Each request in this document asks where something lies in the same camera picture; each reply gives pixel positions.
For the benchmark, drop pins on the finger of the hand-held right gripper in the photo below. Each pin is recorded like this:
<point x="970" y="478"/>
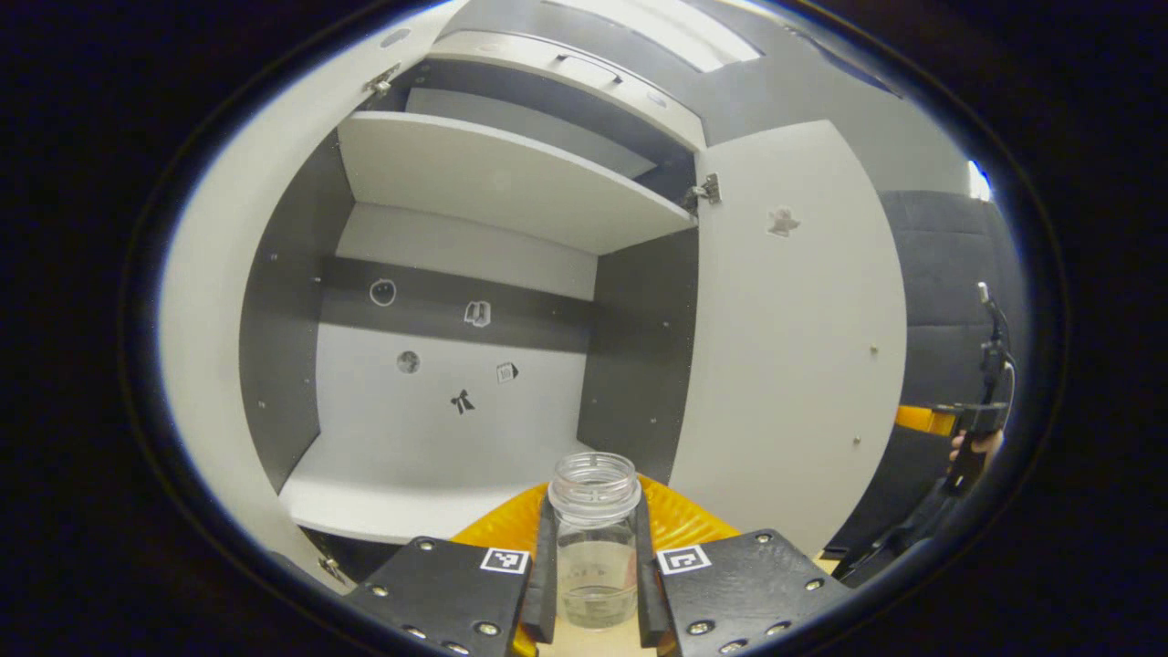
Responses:
<point x="922" y="420"/>

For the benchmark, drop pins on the black backdrop cloth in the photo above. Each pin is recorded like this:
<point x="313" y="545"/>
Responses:
<point x="940" y="274"/>

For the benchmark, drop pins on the metal door hinge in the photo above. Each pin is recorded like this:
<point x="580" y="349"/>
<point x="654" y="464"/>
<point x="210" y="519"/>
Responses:
<point x="704" y="192"/>
<point x="381" y="80"/>

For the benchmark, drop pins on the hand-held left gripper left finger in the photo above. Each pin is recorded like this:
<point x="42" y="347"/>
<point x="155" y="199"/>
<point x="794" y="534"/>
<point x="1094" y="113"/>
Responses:
<point x="438" y="593"/>

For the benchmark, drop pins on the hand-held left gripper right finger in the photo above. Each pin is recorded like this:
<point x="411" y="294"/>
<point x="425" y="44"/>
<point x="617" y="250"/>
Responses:
<point x="757" y="584"/>

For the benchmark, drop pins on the white and grey cabinet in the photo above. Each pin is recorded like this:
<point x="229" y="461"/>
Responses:
<point x="639" y="347"/>

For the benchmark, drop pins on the white cabinet drawer front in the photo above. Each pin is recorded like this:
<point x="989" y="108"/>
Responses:
<point x="511" y="55"/>

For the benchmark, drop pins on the white cabinet shelf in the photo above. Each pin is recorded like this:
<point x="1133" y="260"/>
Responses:
<point x="383" y="493"/>
<point x="493" y="173"/>

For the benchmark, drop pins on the clear glass bottle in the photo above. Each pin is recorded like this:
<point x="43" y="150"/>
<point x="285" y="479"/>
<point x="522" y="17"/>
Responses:
<point x="595" y="547"/>

